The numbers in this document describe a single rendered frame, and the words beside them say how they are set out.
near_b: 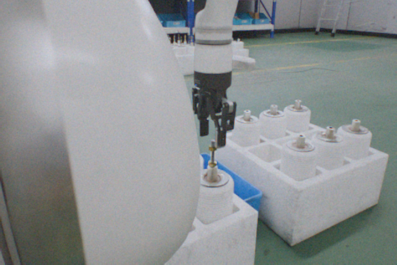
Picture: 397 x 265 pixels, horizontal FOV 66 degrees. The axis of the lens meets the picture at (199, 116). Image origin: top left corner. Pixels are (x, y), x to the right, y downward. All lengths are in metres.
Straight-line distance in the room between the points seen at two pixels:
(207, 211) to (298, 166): 0.30
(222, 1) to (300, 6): 7.41
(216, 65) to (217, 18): 0.08
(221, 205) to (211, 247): 0.09
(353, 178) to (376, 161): 0.10
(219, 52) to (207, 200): 0.31
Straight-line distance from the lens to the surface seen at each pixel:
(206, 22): 0.57
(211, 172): 0.68
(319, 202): 0.93
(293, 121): 1.17
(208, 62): 0.57
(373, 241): 1.04
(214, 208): 0.69
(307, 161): 0.86
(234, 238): 0.73
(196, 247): 0.67
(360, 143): 1.04
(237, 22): 5.93
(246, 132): 1.02
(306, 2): 8.07
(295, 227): 0.90
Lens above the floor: 0.61
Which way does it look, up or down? 20 degrees down
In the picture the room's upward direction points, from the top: straight up
